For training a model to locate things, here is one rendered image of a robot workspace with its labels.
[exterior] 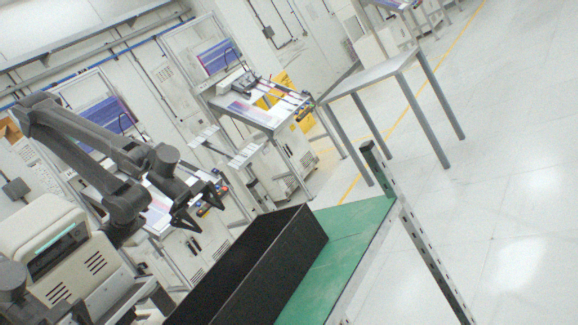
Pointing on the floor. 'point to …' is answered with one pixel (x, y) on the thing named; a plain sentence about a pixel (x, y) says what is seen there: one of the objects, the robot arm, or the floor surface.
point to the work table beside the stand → (364, 78)
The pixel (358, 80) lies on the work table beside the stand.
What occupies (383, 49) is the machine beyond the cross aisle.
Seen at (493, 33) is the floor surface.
